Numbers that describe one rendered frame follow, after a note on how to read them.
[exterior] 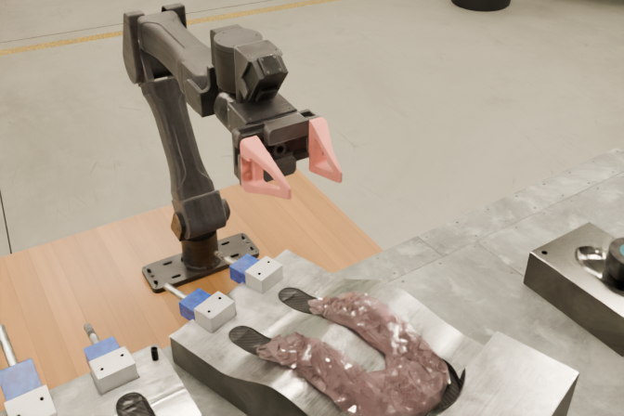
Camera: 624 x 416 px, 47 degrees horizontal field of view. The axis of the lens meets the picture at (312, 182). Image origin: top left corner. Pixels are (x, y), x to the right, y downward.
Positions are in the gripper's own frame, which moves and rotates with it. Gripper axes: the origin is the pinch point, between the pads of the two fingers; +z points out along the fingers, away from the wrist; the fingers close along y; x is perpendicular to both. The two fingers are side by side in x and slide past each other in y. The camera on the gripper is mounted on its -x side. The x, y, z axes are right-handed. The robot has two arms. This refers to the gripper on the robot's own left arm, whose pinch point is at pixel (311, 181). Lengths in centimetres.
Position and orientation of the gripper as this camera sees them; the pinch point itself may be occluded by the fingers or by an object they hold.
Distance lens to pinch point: 77.2
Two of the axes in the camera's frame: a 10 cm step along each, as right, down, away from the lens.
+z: 5.0, 5.1, -7.0
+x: -0.2, 8.2, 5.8
